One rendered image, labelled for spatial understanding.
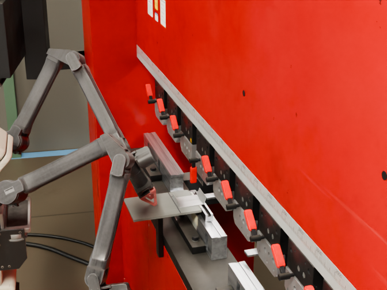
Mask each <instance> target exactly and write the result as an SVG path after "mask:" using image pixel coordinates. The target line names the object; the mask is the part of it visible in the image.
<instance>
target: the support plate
mask: <svg viewBox="0 0 387 290"><path fill-rule="evenodd" d="M169 194H170V195H171V196H173V194H174V195H175V197H183V196H191V194H190V192H189V191H188V190H181V191H176V192H169ZM169 194H168V193H160V194H156V196H157V205H156V206H153V205H151V204H149V203H147V202H145V201H142V200H141V199H140V198H139V197H130V198H126V199H124V203H125V205H126V207H127V209H128V211H129V213H130V215H131V217H132V220H133V222H140V221H145V220H152V219H160V218H167V217H172V216H180V215H187V214H192V213H199V212H202V210H201V209H200V207H199V206H198V205H196V206H191V207H184V208H179V207H178V209H179V210H180V212H181V213H180V212H179V210H178V209H177V207H176V206H175V204H174V202H173V200H172V199H171V197H170V195H169ZM146 199H148V200H150V201H151V202H153V203H154V198H153V199H149V198H147V197H146Z"/></svg>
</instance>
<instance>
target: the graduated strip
mask: <svg viewBox="0 0 387 290"><path fill-rule="evenodd" d="M136 51H137V52H138V54H140V56H141V57H142V58H143V59H144V60H145V61H146V63H147V64H148V65H149V66H150V67H151V68H152V69H153V71H154V72H155V73H156V74H157V75H158V76H159V77H160V78H161V80H162V81H163V82H164V83H165V84H166V85H167V87H168V88H169V89H170V90H171V91H172V93H173V94H174V95H175V96H176V97H177V98H178V99H179V100H180V102H181V103H182V104H183V105H184V106H185V107H186V108H187V110H188V111H189V112H190V113H191V115H193V117H194V118H195V119H196V120H197V121H198V122H199V124H200V125H201V126H202V127H203V128H204V129H205V130H206V132H207V133H208V134H209V135H210V136H211V137H212V138H213V139H214V141H215V142H216V143H217V145H219V146H220V148H221V149H222V150H223V151H224V152H225V154H226V155H227V156H228V157H229V158H230V159H231V160H232V162H233V163H234V164H235V165H236V166H237V167H238V168H239V170H240V171H241V172H242V173H243V174H244V176H246V178H247V179H248V180H249V181H250V182H251V184H252V185H253V186H254V187H255V188H256V189H257V190H258V191H259V193H260V194H261V195H262V196H263V197H264V198H265V199H266V201H267V202H268V203H269V204H270V206H271V207H273V209H274V210H275V211H276V212H277V214H278V215H279V216H280V217H281V218H282V219H283V220H284V222H285V223H286V224H287V225H288V226H289V227H290V228H291V229H292V231H293V232H294V233H295V234H296V236H297V237H299V239H300V240H301V241H302V242H303V243H304V245H305V246H306V247H307V248H308V249H309V250H310V251H311V253H312V254H313V255H314V256H315V257H316V258H317V259H318V261H319V262H320V263H321V264H322V266H323V267H324V268H325V269H326V270H327V271H328V272H329V274H330V275H331V276H332V277H333V278H334V279H335V280H336V281H337V283H338V284H339V285H340V286H341V287H342V288H343V289H344V290H356V289H355V288H354V287H353V286H352V285H351V284H350V283H349V282H348V281H347V279H346V278H345V277H344V276H343V275H342V274H341V273H340V272H339V271H338V269H337V268H336V267H335V266H334V265H333V263H332V262H331V261H330V260H329V259H328V258H327V257H326V256H325V255H324V254H323V252H322V251H321V250H320V249H319V248H318V247H317V246H316V245H315V244H314V243H313V241H312V240H311V239H310V238H309V237H308V236H307V235H306V234H305V233H304V231H303V230H302V229H301V228H300V227H299V225H298V224H297V223H296V222H295V221H294V220H293V219H292V218H291V217H290V216H289V214H288V213H287V212H286V211H285V210H284V209H283V208H282V207H281V206H280V205H279V203H278V202H277V201H276V200H275V199H274V198H273V197H272V196H271V195H270V193H269V192H268V191H267V190H266V189H265V187H264V186H263V185H262V184H261V183H260V182H259V181H258V180H257V179H256V178H255V176H254V175H253V174H252V173H251V172H250V171H249V170H248V169H247V168H246V166H245V165H244V164H243V163H242V162H241V161H240V160H239V159H238V158H237V157H236V155H235V154H234V153H233V152H232V151H231V149H230V148H229V147H228V146H227V145H226V144H225V143H224V142H223V141H222V139H221V138H220V137H219V136H218V135H217V134H216V133H215V132H214V131H213V130H212V128H211V127H210V126H209V125H208V124H207V123H206V122H205V121H204V120H203V119H202V117H201V116H200V115H199V114H198V113H197V111H196V110H194V108H193V107H192V106H191V105H190V104H189V103H188V101H187V100H186V99H185V98H184V97H183V96H182V95H181V94H180V93H179V92H178V90H177V89H176V88H175V87H174V86H173V85H172V84H171V83H170V82H169V81H168V79H167V78H166V77H165V76H164V75H163V73H162V72H160V70H159V69H158V68H157V67H156V66H155V65H154V63H153V62H152V61H151V60H150V59H149V58H148V57H147V56H146V55H145V53H144V52H143V51H142V50H141V49H140V48H139V47H138V46H137V45H136Z"/></svg>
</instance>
